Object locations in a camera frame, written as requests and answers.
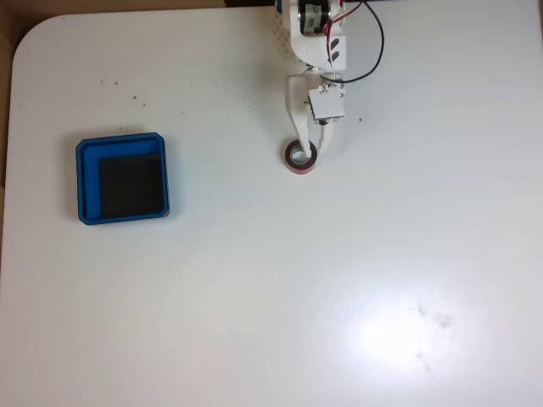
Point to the white square camera box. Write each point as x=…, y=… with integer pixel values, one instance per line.
x=326, y=102

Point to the red tape roll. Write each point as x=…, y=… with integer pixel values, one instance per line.
x=299, y=168

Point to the blue clip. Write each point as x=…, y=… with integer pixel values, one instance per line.
x=278, y=6

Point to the white perforated plate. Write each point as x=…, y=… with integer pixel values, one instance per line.
x=280, y=34

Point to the blue square box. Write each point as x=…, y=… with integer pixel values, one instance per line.
x=89, y=186

